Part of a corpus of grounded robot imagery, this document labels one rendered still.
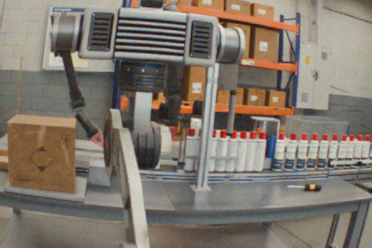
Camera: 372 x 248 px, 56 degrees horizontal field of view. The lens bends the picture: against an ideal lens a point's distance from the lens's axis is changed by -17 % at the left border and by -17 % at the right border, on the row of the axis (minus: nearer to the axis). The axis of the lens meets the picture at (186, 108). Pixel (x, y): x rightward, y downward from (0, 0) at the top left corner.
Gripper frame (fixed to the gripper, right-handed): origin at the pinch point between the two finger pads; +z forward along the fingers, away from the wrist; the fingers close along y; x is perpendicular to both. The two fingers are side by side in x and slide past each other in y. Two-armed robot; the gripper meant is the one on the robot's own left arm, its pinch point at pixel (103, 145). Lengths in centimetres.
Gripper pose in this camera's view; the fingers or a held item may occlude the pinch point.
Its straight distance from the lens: 194.6
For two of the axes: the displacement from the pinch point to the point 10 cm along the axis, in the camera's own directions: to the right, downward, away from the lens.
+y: -1.9, -0.9, 9.8
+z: 5.9, 7.9, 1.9
